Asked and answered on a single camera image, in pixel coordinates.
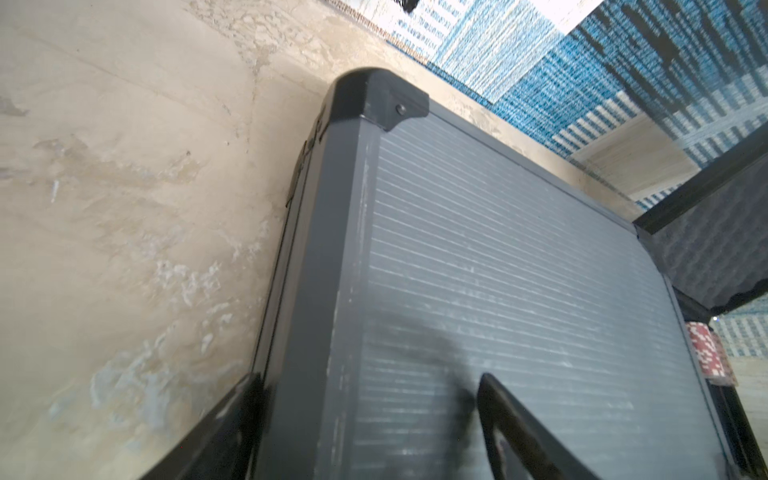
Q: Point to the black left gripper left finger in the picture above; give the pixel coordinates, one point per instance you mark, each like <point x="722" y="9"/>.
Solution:
<point x="220" y="446"/>

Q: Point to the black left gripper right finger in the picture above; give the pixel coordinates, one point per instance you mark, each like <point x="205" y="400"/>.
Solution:
<point x="518" y="446"/>

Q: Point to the grey poker set case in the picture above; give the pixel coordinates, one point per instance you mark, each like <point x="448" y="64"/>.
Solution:
<point x="419" y="254"/>

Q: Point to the black poker set case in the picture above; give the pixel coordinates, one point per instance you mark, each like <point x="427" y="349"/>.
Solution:
<point x="709" y="237"/>

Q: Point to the red poker chip stack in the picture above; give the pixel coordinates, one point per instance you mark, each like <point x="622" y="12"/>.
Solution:
<point x="711" y="355"/>

